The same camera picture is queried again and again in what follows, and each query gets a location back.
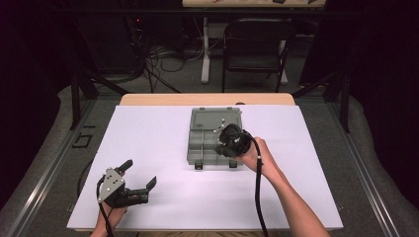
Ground aluminium floor rail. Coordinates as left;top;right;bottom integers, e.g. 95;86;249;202
6;98;97;237
327;98;401;237

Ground left hand-held gripper black cable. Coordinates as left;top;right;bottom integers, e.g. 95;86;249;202
96;176;117;237

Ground grey plastic organizer box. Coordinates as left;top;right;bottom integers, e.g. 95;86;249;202
186;106;247;171

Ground person's left hand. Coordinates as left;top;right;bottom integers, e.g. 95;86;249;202
98;200;128;230

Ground hand-held gripper black cable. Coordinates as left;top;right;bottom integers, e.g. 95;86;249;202
242;130;271;237
96;176;117;237

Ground white desk leg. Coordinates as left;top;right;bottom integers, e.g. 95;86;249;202
201;17;211;85
278;39;290;86

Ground wooden table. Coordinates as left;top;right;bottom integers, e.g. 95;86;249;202
74;92;330;237

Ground right hand-held gripper black cable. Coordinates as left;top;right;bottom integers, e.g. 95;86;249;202
242;130;271;237

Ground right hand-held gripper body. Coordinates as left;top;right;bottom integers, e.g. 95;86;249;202
212;118;254;159

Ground black folding chair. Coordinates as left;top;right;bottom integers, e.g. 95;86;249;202
221;17;296;94

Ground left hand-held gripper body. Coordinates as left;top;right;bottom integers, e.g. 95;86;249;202
97;167;150;209

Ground white table board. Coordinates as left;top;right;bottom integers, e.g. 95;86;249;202
66;105;344;232

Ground bundle of floor cables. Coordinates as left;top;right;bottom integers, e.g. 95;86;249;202
143;43;203;74

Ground wooden desk top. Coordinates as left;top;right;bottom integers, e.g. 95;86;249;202
181;0;326;9

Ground thin black floor cable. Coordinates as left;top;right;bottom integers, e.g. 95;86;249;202
76;159;95;199

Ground black metal stand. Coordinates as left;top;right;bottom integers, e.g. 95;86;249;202
292;69;352;134
69;69;130;131

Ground person's right hand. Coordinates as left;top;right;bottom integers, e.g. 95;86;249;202
229;135;281;181

